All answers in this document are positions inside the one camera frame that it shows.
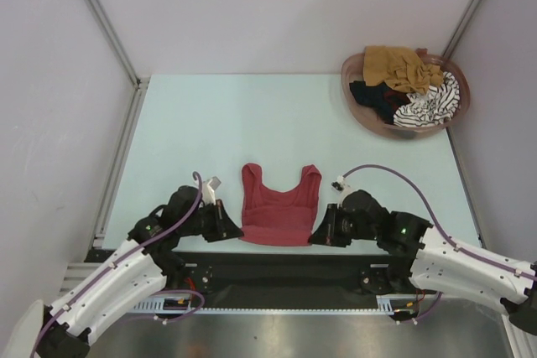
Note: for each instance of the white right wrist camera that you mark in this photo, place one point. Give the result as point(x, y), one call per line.
point(341, 186)

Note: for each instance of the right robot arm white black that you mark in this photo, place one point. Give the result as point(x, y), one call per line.
point(428, 259)

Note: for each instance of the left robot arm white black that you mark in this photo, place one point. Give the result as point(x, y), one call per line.
point(142, 266)

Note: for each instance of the grey slotted cable duct left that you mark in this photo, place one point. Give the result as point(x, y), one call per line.
point(167, 304)

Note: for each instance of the aluminium frame rail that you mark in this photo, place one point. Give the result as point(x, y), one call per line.
point(76, 273)

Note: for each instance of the grey slotted cable duct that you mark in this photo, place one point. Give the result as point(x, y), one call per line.
point(167, 304)
point(395, 303)

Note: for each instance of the left aluminium corner post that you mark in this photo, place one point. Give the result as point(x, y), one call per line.
point(110, 35)

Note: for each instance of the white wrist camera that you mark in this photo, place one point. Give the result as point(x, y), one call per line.
point(341, 186)
point(209, 187)

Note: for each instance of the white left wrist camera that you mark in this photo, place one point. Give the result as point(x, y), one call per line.
point(209, 187)

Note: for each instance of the mustard yellow tank top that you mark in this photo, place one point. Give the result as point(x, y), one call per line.
point(400, 68)

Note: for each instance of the grey slotted cable duct right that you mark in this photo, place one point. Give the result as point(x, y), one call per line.
point(395, 303)

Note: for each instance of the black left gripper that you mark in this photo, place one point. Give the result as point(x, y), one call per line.
point(224, 227)

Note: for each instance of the pink translucent laundry basket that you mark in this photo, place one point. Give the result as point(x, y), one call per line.
point(352, 70)

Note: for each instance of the black white striped tank top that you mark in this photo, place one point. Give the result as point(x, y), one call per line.
point(437, 106)

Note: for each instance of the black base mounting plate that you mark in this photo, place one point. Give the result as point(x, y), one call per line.
point(250, 281)

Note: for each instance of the red tank top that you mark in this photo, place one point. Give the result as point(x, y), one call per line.
point(275, 218)

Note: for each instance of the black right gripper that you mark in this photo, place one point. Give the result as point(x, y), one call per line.
point(326, 234)

